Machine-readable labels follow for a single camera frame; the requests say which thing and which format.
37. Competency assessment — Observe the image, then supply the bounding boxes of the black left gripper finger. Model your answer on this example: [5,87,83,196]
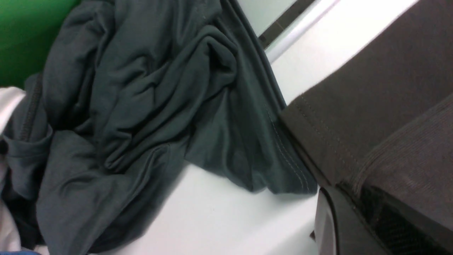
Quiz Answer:
[311,185,453,255]

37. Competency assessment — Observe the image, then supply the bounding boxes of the dark gray long-sleeved shirt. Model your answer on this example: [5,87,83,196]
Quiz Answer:
[280,0,453,230]

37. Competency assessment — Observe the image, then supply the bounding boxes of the dark teal crumpled shirt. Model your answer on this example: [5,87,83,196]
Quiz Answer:
[25,0,317,255]

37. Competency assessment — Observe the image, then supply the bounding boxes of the blue crumpled shirt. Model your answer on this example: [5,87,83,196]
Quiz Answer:
[0,250,41,255]

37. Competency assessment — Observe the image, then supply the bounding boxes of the white crumpled shirt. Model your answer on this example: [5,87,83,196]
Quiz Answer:
[0,87,50,255]

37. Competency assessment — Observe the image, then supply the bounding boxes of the green backdrop cloth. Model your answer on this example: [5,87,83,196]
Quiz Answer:
[0,0,80,87]

